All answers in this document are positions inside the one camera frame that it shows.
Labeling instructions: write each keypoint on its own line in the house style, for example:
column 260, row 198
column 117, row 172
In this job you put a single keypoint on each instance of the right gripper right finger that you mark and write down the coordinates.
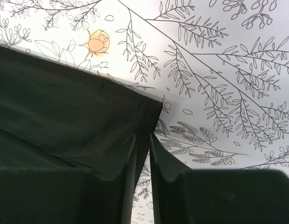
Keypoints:
column 182, row 195

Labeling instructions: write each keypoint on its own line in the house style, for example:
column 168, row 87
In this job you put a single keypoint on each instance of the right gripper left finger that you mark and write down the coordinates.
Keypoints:
column 99, row 195

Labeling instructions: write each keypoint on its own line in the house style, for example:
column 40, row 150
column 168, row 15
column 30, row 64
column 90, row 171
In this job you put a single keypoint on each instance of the black t shirt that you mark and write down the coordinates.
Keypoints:
column 69, row 114

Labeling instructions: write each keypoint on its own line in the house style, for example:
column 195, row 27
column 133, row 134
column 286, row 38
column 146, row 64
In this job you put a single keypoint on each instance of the floral table mat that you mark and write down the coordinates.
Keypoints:
column 219, row 67

